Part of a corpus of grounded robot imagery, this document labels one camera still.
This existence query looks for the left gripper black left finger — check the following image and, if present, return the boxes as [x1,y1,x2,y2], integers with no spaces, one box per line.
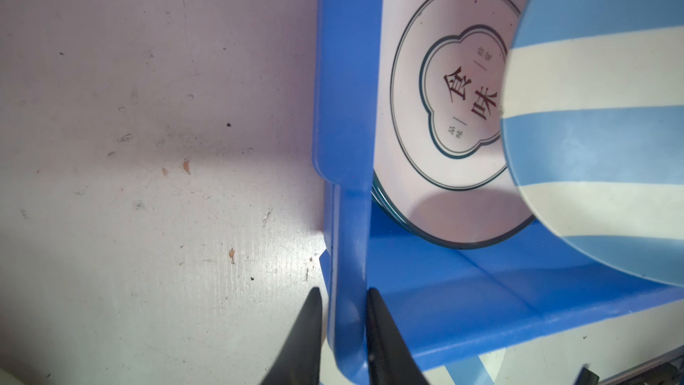
[261,287,322,385]

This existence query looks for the white plate with green rings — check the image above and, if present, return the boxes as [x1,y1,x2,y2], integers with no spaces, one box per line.
[372,0,534,249]

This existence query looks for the blue plastic bin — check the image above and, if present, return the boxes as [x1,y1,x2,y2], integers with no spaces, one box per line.
[313,0,683,383]

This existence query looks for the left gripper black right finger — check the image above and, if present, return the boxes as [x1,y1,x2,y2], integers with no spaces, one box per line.
[365,288,429,385]

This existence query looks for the blue white striped plate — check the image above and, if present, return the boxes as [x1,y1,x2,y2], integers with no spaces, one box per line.
[502,0,683,285]

